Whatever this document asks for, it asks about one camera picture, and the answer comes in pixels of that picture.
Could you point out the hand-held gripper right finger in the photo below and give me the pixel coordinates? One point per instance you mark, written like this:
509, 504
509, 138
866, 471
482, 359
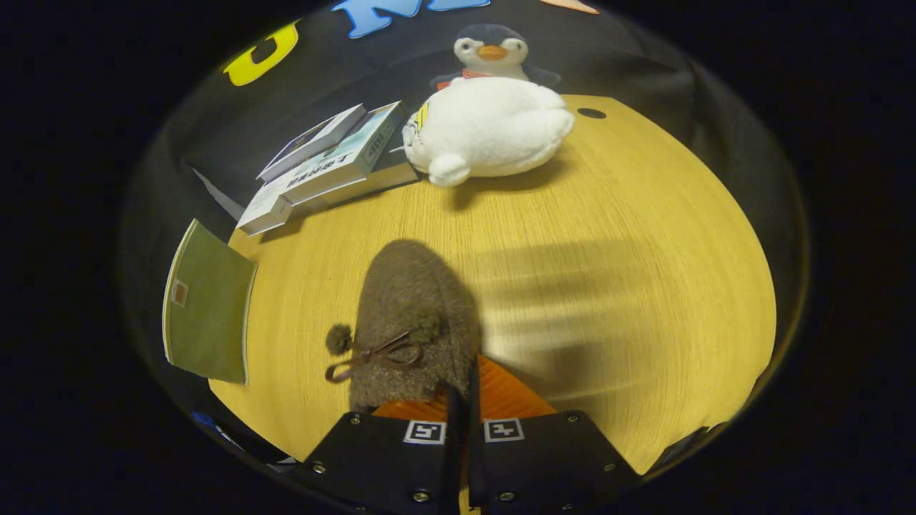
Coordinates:
551, 461

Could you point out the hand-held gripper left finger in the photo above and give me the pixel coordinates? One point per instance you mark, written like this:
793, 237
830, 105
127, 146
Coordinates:
379, 461

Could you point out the brown fuzzy shoe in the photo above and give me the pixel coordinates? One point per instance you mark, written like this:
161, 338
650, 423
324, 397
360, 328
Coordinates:
415, 293

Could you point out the green fabric storage box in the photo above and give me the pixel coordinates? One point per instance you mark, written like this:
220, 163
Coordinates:
211, 307

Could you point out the white cover book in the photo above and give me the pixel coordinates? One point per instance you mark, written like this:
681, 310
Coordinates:
261, 211

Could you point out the dark cover book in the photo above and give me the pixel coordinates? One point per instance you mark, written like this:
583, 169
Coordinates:
390, 175

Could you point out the teal cover book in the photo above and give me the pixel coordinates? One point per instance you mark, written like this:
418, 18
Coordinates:
343, 164

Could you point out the small blue cover book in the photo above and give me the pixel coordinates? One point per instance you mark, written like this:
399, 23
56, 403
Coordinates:
315, 143

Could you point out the white seal plush toy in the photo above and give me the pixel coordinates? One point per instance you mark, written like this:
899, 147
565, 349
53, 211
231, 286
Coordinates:
494, 125

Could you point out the penguin plush toy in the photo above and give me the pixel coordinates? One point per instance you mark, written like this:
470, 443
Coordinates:
494, 50

